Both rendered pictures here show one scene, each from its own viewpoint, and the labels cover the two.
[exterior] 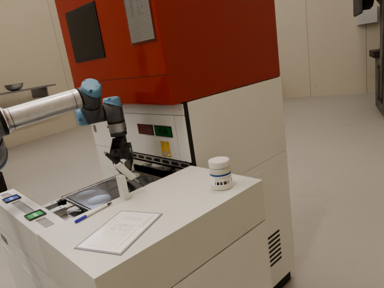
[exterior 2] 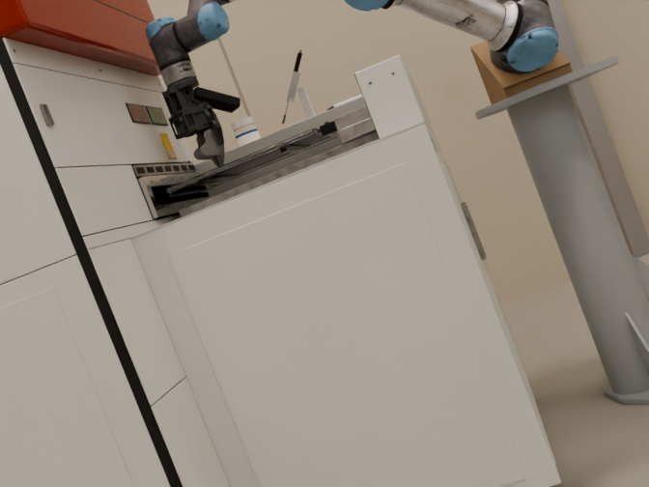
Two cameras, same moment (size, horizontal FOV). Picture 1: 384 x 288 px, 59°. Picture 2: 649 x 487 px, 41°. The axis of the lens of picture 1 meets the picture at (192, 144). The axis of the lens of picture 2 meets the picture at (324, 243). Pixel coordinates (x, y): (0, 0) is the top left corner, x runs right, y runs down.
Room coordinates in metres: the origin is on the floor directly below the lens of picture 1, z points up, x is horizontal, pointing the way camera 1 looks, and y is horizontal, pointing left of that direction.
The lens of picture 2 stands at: (2.58, 2.00, 0.75)
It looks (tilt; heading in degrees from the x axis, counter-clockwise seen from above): 3 degrees down; 232
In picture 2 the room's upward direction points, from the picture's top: 21 degrees counter-clockwise
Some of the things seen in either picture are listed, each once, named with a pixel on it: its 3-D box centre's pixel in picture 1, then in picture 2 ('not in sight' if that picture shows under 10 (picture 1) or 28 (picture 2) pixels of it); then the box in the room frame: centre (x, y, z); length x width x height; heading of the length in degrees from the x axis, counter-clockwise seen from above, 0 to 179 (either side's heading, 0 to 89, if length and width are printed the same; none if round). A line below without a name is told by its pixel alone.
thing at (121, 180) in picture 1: (125, 178); (296, 97); (1.08, 0.24, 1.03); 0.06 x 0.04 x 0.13; 132
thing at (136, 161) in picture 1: (159, 173); (179, 193); (1.49, 0.17, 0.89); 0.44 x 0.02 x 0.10; 42
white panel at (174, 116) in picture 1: (135, 143); (126, 146); (1.63, 0.28, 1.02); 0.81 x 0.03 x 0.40; 42
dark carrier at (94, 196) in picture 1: (122, 190); (258, 160); (1.34, 0.32, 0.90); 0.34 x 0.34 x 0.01; 42
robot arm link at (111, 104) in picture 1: (112, 110); (168, 43); (1.45, 0.31, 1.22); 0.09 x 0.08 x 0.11; 118
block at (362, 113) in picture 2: (47, 208); (353, 118); (1.27, 0.61, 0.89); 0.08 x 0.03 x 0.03; 132
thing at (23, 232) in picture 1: (28, 224); (398, 104); (1.15, 0.63, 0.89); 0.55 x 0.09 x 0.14; 42
